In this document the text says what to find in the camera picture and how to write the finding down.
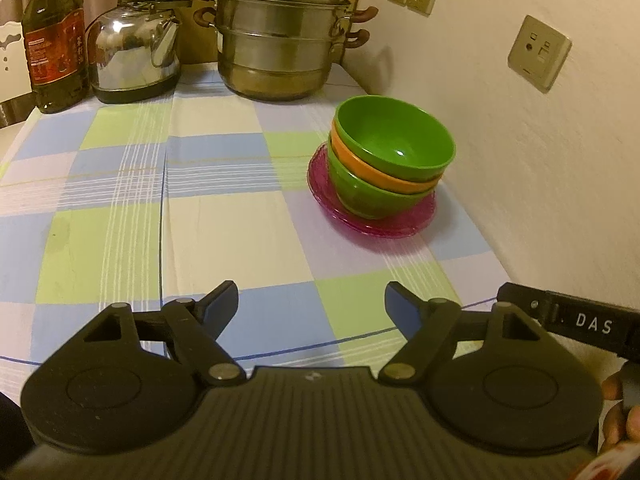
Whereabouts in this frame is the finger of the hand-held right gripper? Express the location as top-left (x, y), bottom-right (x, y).
top-left (496, 282), bottom-right (551, 333)

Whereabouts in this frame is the checked tablecloth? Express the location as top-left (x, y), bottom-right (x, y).
top-left (0, 62), bottom-right (518, 391)

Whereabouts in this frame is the steel steamer pot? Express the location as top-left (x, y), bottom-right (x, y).
top-left (194, 0), bottom-right (378, 102)

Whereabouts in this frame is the person's right hand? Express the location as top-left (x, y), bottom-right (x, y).
top-left (599, 374), bottom-right (640, 457)

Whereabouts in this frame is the square wall socket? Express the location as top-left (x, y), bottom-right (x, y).
top-left (507, 15), bottom-right (573, 93)

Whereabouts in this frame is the steel kettle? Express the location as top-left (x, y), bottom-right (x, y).
top-left (85, 0), bottom-right (193, 105)

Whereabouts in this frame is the orange plastic bowl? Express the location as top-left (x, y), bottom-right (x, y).
top-left (328, 127), bottom-right (446, 196)

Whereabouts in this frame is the cooking oil bottle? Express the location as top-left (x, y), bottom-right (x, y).
top-left (21, 0), bottom-right (91, 115)

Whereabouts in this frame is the green plastic bowl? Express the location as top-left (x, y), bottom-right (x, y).
top-left (332, 95), bottom-right (457, 184)
top-left (326, 147), bottom-right (438, 220)

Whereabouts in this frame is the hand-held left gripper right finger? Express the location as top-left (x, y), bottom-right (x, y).
top-left (377, 281), bottom-right (545, 386)

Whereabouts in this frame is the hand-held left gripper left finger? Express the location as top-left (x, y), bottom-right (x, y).
top-left (82, 280), bottom-right (248, 387)

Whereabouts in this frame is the purple translucent plate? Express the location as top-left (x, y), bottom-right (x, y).
top-left (312, 160), bottom-right (435, 239)
top-left (309, 152), bottom-right (437, 235)
top-left (307, 141), bottom-right (437, 231)

